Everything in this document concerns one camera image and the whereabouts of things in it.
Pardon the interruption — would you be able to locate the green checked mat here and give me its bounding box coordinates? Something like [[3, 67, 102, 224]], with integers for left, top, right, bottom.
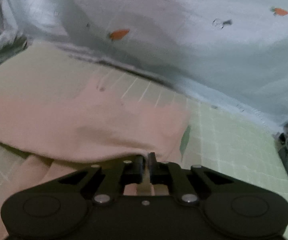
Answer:
[[0, 41, 288, 240]]

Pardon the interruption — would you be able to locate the carrot print quilt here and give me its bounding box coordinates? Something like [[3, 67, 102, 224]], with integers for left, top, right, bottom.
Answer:
[[0, 0, 288, 130]]

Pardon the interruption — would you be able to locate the grey garment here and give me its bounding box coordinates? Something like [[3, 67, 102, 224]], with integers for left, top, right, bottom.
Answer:
[[0, 31, 30, 74]]

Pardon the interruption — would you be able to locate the beige garment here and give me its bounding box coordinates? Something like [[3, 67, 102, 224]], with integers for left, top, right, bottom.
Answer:
[[0, 75, 192, 240]]

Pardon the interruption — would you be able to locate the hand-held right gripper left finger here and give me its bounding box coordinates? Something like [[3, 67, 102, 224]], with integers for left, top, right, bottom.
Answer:
[[56, 155, 145, 207]]

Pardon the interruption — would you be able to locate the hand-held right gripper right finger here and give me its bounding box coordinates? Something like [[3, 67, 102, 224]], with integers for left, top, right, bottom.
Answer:
[[147, 152, 235, 207]]

